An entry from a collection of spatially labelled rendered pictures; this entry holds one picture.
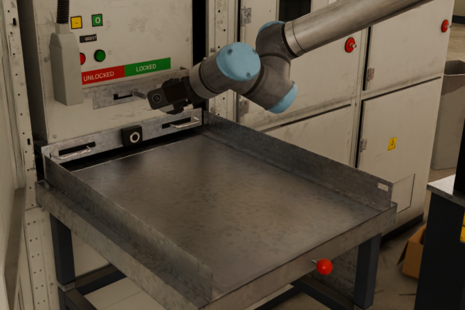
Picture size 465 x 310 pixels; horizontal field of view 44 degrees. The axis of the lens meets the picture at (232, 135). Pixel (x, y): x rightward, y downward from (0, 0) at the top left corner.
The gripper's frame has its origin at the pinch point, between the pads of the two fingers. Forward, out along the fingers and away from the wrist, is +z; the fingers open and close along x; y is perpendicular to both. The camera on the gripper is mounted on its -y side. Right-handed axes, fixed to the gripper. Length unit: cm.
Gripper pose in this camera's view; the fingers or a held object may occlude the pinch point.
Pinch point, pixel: (157, 105)
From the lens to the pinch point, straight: 156.2
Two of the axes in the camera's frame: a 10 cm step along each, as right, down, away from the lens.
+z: -5.8, 2.3, 7.8
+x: -3.2, -9.5, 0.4
